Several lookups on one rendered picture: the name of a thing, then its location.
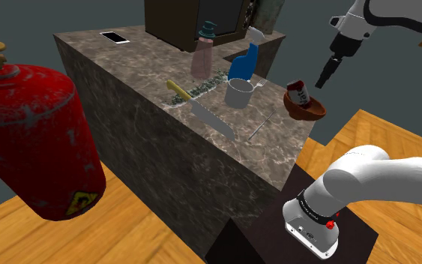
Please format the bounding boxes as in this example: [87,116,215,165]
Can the red soda can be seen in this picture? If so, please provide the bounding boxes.
[286,79,313,110]

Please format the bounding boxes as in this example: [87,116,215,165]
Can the brown bowl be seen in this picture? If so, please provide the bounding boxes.
[283,90,328,122]

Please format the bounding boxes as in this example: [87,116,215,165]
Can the blue spray bottle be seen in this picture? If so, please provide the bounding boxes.
[227,25,266,83]

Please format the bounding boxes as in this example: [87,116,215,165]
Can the thin metal skewer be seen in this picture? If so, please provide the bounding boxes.
[247,109,277,142]

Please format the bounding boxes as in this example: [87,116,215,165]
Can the white cup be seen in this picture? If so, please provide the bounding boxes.
[223,77,256,110]

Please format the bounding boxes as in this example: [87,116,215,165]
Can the pink soap dispenser teal pump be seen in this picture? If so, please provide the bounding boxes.
[190,20,218,80]

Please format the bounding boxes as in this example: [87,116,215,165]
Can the green herb sprig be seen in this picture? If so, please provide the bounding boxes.
[163,70,230,107]

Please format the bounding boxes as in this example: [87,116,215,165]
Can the dark brown microwave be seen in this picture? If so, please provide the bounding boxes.
[144,0,258,53]

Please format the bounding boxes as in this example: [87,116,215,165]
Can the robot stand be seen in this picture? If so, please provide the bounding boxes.
[205,163,379,264]

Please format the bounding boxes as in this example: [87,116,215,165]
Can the white smartphone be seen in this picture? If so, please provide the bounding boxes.
[99,31,131,45]

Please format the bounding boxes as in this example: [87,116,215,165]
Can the red gas cylinder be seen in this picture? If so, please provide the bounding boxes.
[0,40,107,222]

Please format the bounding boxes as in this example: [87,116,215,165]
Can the yellow handled kitchen knife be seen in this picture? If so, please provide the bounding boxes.
[166,79,236,142]

